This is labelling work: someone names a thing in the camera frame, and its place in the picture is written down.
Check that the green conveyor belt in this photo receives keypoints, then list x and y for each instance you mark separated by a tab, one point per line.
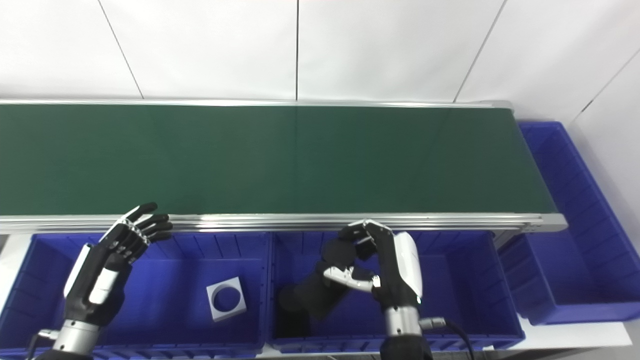
275	160

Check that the blue plastic bin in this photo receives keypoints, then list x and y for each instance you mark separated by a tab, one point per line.
460	285
170	295
575	260

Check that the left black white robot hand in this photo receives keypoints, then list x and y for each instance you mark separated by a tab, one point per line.
97	270

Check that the black cylinder block part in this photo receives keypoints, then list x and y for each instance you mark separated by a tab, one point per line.
320	297
290	320

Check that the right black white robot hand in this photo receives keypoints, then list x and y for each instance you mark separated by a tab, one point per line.
397	270

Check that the white square part with hole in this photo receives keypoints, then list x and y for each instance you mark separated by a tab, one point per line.
215	310

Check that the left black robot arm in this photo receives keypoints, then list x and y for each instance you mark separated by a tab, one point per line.
75	337

